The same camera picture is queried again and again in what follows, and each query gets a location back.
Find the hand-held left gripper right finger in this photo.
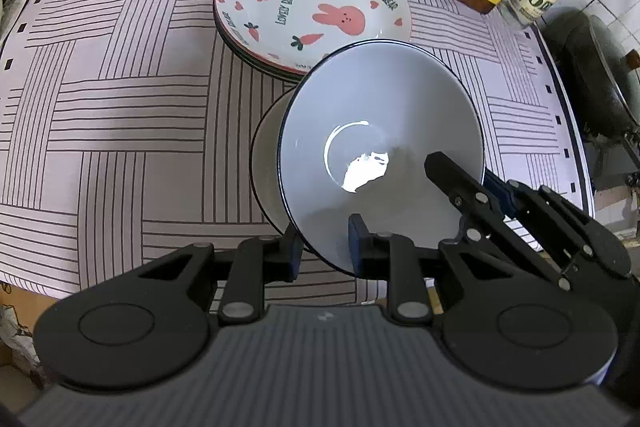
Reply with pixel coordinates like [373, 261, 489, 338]
[348, 214, 506, 327]

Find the striped table mat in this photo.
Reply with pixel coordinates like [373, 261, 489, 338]
[0, 0, 596, 303]

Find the white bowl with dark rim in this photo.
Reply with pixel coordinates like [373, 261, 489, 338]
[248, 87, 311, 238]
[276, 39, 486, 280]

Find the dark wok with lid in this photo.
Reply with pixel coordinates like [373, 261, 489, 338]
[542, 7, 640, 148]

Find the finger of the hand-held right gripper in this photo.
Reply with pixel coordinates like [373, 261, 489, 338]
[424, 151, 573, 293]
[482, 171, 598, 270]

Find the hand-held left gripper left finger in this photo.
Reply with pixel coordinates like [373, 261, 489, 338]
[137, 222, 305, 328]

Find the black gas stove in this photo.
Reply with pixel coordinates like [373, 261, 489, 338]
[575, 127, 640, 248]

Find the brown cardboard box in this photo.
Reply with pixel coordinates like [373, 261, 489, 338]
[0, 284, 61, 373]

